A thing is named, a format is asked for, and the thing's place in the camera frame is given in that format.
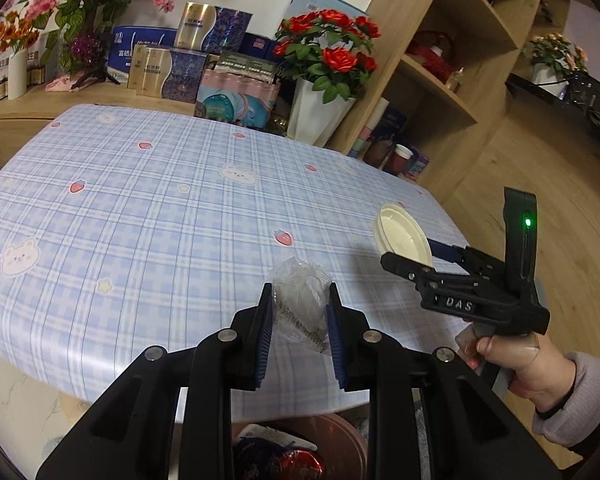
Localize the black glossy stand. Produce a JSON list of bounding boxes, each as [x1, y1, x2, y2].
[[507, 72, 600, 148]]

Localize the small dark blue box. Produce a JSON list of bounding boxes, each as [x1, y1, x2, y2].
[[242, 32, 286, 61]]

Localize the silver and blue gift box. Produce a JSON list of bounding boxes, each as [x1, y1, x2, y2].
[[174, 1, 253, 56]]

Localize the pinkish brown trash bin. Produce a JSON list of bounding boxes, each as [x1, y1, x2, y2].
[[230, 412, 371, 480]]

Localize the stack of pastel cups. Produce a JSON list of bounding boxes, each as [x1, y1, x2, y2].
[[347, 97, 391, 158]]

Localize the gold and blue gift box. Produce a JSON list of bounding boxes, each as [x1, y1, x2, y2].
[[127, 42, 208, 106]]

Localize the red basket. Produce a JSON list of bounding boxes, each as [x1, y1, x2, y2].
[[406, 30, 456, 83]]

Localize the dark brown cup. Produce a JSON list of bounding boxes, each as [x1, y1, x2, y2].
[[364, 137, 393, 171]]

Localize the small blue printed box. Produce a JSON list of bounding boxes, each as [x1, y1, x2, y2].
[[405, 150, 430, 183]]

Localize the dark green box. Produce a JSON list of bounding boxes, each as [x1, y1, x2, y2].
[[215, 50, 281, 86]]

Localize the orange artificial flowers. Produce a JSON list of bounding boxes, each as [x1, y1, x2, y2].
[[0, 15, 43, 53]]

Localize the white faceted flower pot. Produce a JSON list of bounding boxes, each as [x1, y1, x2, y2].
[[286, 79, 357, 148]]

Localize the white box with dark print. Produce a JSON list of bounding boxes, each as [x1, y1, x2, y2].
[[0, 47, 43, 86]]

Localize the white ribbed vase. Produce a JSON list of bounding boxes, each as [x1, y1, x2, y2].
[[7, 50, 28, 101]]

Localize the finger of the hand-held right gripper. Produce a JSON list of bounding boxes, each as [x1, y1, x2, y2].
[[426, 239, 468, 265], [380, 251, 482, 287]]

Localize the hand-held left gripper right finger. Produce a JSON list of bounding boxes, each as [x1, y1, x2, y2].
[[325, 281, 566, 480]]

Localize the dark blue snack packet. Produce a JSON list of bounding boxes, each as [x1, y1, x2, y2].
[[232, 437, 281, 480]]

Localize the small black tripod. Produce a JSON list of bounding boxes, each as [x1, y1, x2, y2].
[[65, 62, 121, 92]]

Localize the red rose bouquet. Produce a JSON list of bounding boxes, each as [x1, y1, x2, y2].
[[272, 9, 382, 103]]

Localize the person's right hand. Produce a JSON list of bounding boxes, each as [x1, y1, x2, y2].
[[455, 327, 578, 413]]

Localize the white blister card pack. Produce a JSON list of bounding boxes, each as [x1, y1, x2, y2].
[[237, 424, 318, 453]]

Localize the purple flower sprig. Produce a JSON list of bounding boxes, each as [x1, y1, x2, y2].
[[65, 32, 103, 73]]

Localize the wooden sideboard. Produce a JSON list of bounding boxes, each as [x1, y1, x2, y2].
[[0, 77, 201, 166]]

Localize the pink cloth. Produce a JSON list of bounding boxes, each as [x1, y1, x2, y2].
[[45, 76, 86, 93]]

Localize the clear silver-edged plastic wrapper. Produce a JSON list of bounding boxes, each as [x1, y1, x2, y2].
[[270, 257, 333, 356]]

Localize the pale pink rose bouquet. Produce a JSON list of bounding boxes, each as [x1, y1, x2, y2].
[[529, 32, 588, 73]]

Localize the red cup with white lid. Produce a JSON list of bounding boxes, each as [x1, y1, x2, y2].
[[385, 144, 413, 176]]

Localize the blue and white carton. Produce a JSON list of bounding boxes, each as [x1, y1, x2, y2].
[[107, 25, 178, 83]]

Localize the crushed red soda can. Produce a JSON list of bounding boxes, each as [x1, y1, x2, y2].
[[275, 450, 326, 480]]

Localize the wooden shelf unit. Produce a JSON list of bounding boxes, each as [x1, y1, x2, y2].
[[330, 0, 556, 201]]

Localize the small white flower pot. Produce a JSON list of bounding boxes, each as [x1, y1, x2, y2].
[[530, 62, 568, 98]]

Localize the blue box on shelf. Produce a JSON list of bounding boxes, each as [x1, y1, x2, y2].
[[375, 107, 408, 143]]

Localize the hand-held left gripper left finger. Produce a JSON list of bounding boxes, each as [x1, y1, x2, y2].
[[35, 281, 276, 480]]

